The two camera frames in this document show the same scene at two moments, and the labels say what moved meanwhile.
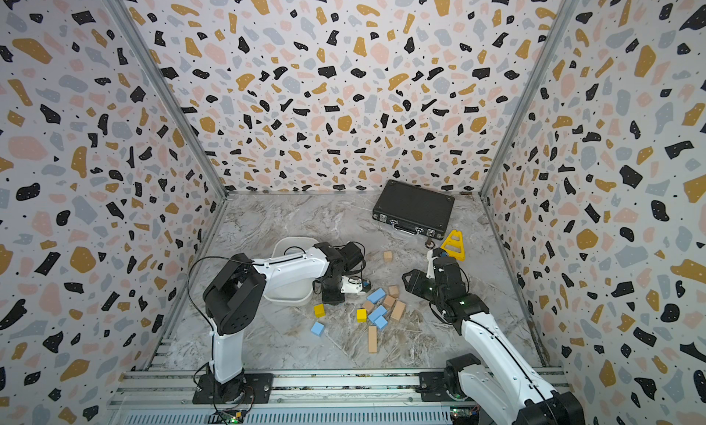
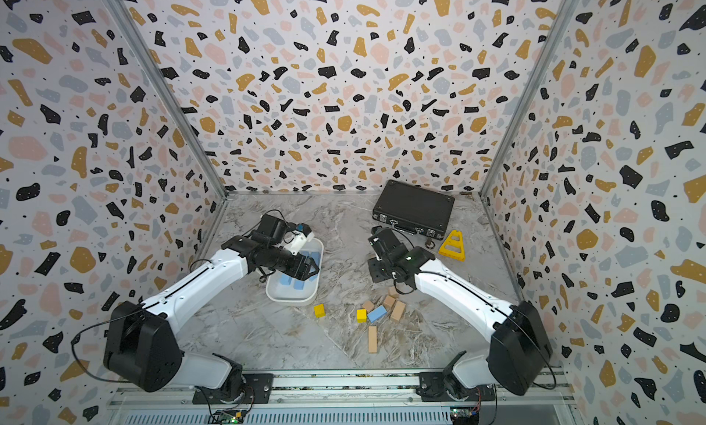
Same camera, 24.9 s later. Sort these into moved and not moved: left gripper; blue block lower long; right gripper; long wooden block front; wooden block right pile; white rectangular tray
Moved: right gripper; left gripper
Not moved: blue block lower long; wooden block right pile; long wooden block front; white rectangular tray
